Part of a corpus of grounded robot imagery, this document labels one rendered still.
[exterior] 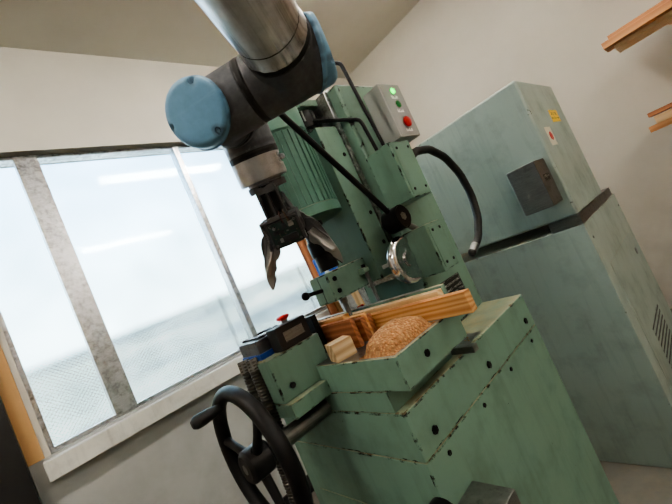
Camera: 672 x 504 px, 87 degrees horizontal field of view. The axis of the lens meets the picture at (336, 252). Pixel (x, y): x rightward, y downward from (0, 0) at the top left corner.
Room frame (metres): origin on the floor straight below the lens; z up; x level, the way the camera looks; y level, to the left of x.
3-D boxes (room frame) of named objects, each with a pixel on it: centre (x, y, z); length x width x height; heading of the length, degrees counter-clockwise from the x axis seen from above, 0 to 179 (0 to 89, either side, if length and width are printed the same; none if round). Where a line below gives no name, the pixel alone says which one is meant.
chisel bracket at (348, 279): (0.89, 0.01, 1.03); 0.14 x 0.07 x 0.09; 132
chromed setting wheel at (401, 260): (0.88, -0.15, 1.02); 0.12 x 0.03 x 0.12; 132
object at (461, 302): (0.84, -0.01, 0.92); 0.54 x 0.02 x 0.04; 42
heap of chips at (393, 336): (0.67, -0.04, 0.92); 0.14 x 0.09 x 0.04; 132
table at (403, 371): (0.84, 0.14, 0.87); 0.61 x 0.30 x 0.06; 42
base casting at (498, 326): (0.96, -0.06, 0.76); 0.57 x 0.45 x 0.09; 132
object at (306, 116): (0.98, -0.07, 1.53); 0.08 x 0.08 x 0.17; 42
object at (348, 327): (0.83, 0.10, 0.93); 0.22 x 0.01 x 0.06; 42
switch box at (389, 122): (0.99, -0.30, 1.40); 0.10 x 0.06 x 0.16; 132
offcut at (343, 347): (0.72, 0.07, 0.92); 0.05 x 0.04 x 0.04; 114
